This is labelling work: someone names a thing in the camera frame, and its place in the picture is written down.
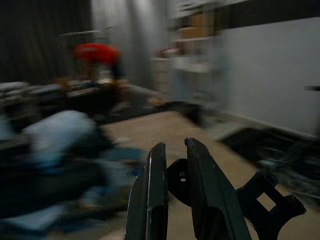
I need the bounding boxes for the person in blue jeans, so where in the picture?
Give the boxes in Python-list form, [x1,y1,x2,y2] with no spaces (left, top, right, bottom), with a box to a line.
[0,109,151,236]

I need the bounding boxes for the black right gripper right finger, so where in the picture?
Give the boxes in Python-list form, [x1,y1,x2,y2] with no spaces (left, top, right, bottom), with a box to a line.
[184,136,252,240]

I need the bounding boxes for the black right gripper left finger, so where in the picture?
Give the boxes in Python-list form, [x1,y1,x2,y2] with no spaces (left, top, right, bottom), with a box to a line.
[124,141,169,240]

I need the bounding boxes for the person in red shirt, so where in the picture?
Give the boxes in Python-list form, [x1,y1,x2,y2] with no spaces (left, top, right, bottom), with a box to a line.
[72,42,126,83]

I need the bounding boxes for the brown cardboard box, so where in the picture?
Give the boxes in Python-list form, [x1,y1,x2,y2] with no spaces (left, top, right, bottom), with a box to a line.
[190,12,215,29]

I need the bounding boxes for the white storage shelf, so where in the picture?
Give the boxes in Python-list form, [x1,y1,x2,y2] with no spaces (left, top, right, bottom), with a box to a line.
[152,4,226,106]

